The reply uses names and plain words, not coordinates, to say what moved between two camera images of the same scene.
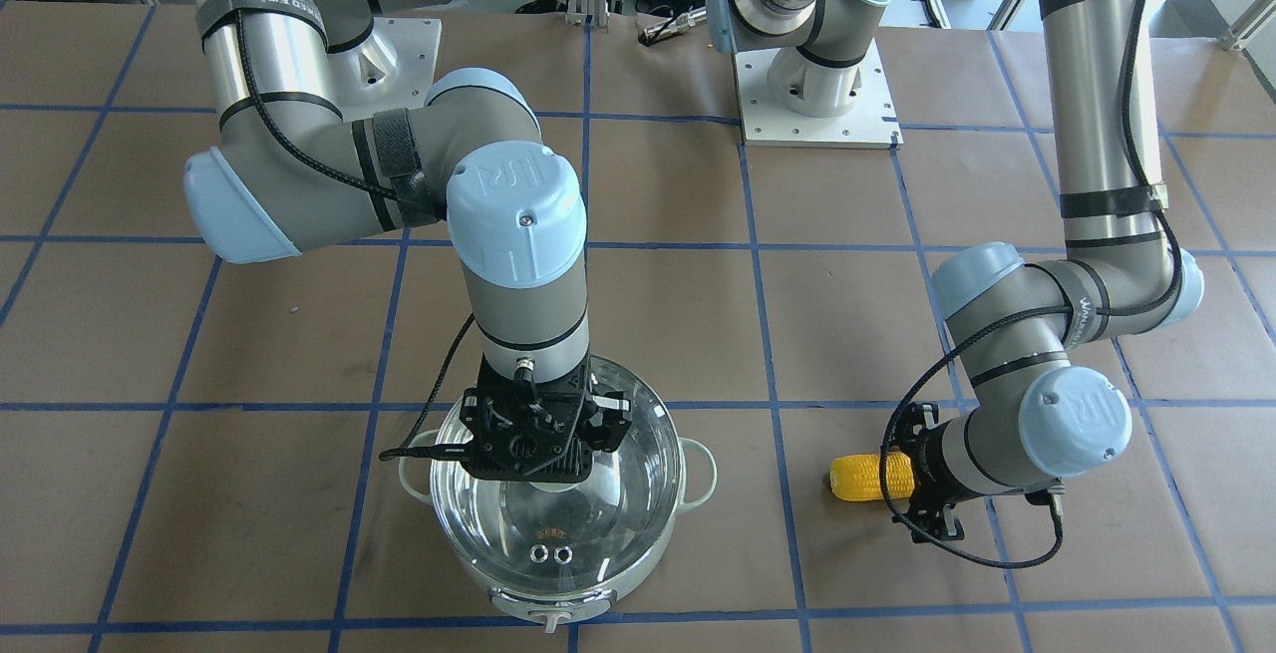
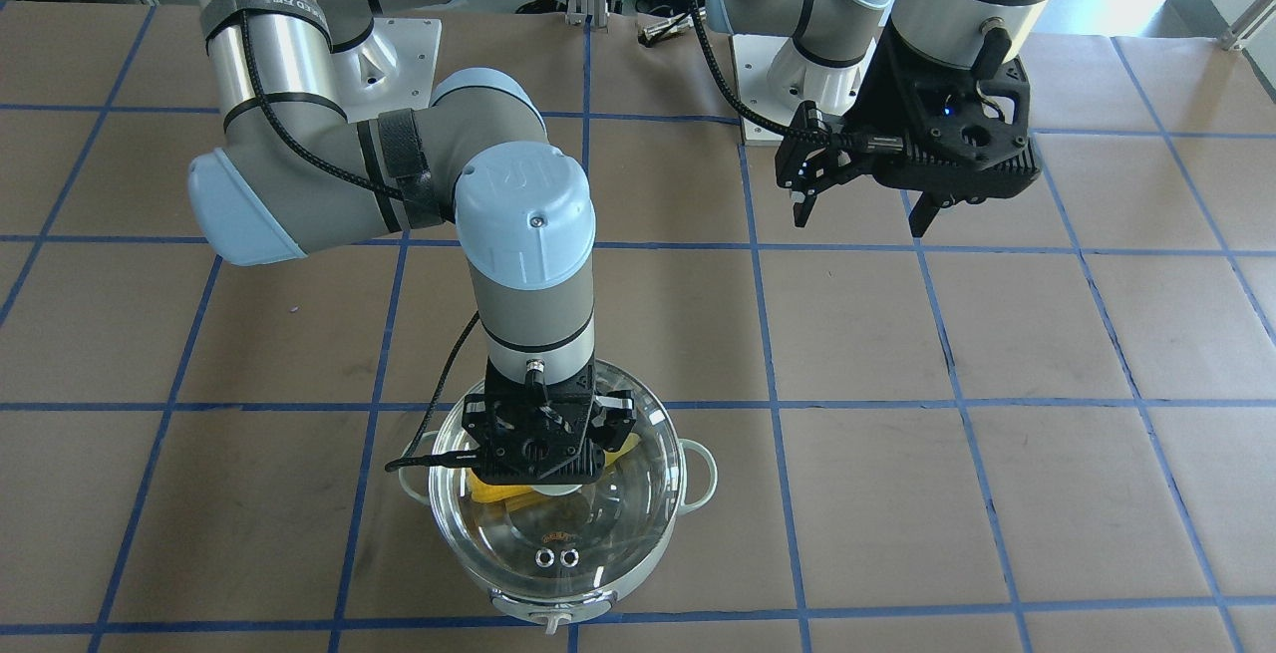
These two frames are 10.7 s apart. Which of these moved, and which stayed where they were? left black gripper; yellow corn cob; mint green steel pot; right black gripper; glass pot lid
Moved: yellow corn cob; right black gripper
Stayed: left black gripper; mint green steel pot; glass pot lid
